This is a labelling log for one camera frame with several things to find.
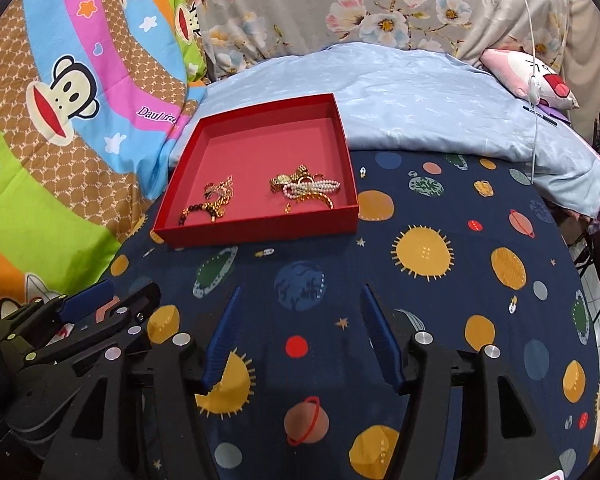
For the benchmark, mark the navy planet printed blanket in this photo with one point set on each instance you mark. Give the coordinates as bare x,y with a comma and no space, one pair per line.
430,210

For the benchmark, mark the gold wrist watch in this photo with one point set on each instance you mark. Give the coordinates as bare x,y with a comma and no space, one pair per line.
281,180

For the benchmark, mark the beige cloth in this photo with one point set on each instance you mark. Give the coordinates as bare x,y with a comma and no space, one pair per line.
585,60

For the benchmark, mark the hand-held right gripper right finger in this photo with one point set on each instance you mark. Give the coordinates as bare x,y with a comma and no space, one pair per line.
380,335

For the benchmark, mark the pink cartoon pillow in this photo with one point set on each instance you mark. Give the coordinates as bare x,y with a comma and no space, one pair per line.
510,67

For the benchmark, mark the red cardboard box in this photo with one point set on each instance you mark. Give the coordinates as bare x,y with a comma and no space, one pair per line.
260,150

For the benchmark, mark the cartoon monkey printed blanket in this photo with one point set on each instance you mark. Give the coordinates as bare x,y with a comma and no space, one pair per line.
80,160

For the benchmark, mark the light blue blanket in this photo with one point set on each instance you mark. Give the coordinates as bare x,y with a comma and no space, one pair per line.
430,110

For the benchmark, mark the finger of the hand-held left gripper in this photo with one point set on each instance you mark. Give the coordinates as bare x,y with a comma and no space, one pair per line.
130,315
87,297

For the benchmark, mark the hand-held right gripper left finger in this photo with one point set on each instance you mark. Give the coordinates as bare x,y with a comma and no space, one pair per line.
225,340

